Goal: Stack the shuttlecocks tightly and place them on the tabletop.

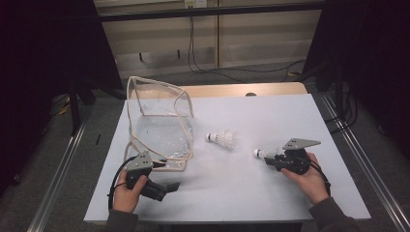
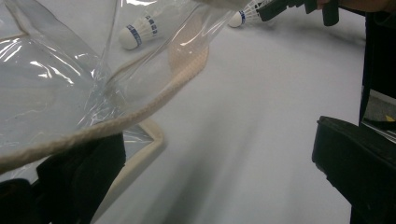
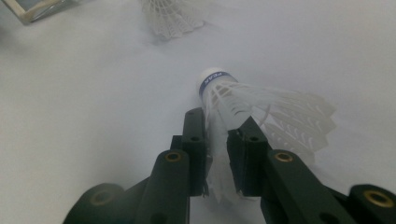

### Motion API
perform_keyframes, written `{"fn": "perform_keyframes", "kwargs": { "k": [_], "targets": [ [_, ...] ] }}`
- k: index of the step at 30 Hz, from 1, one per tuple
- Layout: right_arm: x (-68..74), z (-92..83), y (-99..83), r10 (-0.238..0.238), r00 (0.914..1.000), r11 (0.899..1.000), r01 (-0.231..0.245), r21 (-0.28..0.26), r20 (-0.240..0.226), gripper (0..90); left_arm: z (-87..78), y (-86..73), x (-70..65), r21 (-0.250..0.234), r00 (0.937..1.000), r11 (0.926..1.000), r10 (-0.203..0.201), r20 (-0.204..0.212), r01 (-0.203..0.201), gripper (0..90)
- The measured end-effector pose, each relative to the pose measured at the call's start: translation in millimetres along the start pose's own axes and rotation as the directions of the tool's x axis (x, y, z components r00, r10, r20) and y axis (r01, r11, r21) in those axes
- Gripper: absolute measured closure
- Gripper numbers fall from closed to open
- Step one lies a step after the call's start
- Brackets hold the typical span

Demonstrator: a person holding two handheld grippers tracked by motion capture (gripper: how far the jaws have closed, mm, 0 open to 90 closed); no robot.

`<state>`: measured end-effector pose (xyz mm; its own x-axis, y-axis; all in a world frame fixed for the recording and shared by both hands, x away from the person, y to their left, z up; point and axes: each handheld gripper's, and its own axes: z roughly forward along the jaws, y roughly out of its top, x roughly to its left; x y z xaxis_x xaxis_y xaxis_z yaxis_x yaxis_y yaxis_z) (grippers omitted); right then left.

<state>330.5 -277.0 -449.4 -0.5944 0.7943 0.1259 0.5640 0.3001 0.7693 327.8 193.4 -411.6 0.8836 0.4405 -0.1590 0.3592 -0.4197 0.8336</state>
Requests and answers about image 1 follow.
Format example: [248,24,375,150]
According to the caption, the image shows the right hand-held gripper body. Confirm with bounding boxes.
[274,138,322,176]

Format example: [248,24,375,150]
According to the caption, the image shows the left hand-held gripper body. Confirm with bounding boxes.
[124,150,168,202]

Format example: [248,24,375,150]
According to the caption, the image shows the white feather shuttlecock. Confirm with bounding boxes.
[206,130,231,149]
[221,129,239,152]
[252,146,285,160]

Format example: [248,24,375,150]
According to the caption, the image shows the clear plastic bag beige trim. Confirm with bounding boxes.
[124,75,195,172]

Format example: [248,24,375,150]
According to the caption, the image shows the person's right hand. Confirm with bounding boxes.
[280,153,331,206]

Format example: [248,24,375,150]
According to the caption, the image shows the person's left hand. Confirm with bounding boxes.
[112,170,149,214]

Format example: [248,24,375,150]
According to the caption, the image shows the white table sheet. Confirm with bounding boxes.
[83,93,371,225]

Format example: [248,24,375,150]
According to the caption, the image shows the black metal stand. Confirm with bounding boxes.
[69,76,98,136]
[334,61,345,112]

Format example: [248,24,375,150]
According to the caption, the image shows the black horizontal bar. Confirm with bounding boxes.
[96,1,327,23]

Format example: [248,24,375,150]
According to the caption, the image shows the left hand-held gripper black cable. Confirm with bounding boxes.
[107,155,139,212]

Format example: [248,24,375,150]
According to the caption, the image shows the hand-held gripper black cable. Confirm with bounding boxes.
[107,155,139,212]
[306,159,333,198]

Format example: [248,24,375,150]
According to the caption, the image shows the right hand-held gripper black cable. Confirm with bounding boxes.
[306,159,333,198]

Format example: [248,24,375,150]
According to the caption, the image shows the black floor cables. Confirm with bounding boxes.
[323,90,360,134]

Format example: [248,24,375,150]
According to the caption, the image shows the aluminium floor rail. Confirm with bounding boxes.
[322,95,410,232]
[27,122,88,232]

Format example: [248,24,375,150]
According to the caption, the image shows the yellow floor cable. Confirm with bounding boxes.
[50,95,73,118]

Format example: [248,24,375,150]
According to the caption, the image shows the black wall cable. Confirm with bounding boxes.
[188,15,241,85]
[190,15,308,74]

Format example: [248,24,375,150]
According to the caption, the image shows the white wall socket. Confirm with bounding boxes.
[184,0,208,9]

